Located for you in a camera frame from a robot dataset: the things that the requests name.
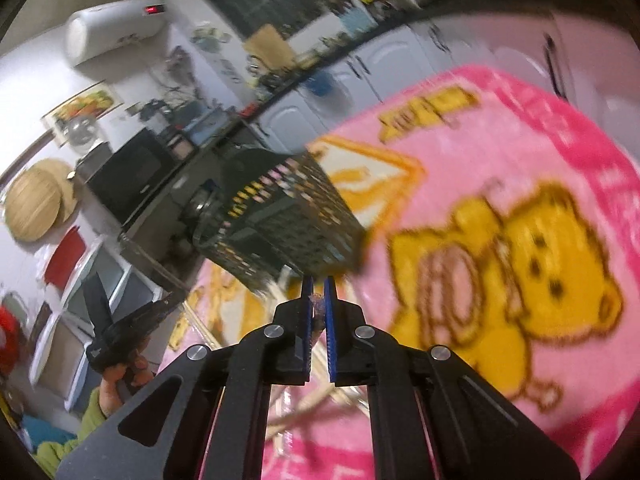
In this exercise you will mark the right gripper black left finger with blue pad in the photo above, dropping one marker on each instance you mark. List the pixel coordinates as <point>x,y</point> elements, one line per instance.
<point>205,415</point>

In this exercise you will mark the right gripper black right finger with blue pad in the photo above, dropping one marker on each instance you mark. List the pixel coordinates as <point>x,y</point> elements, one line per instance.
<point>431,415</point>

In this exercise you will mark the chopstick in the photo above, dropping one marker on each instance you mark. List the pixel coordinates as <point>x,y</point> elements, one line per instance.
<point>284,417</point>

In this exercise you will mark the dark green utensil basket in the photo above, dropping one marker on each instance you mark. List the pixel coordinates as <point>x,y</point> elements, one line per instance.
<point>272,211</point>

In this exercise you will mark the left hand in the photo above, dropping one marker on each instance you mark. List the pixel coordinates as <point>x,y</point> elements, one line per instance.
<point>118,380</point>

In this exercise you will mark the red plastic basin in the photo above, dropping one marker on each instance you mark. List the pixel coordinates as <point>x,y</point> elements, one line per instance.
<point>64,259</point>

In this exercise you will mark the black microwave oven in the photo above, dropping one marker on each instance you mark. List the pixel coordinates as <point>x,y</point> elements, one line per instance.
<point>130,175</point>

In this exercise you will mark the round bamboo board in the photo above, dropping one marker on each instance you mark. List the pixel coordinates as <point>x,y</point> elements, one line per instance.
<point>38,199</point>

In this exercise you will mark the framed fruit picture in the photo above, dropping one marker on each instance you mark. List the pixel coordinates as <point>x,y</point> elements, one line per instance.
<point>95,101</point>

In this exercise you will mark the blue hanging bin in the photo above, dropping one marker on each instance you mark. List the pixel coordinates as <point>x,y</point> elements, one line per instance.
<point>319,84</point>

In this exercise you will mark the wooden cutting board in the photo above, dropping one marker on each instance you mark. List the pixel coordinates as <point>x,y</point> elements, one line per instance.
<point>268,45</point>

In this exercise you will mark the white water heater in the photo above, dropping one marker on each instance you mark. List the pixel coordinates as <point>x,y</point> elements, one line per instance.
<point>93,31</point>

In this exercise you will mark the white base cabinets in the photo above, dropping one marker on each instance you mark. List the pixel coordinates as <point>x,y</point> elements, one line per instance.
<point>592,65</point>

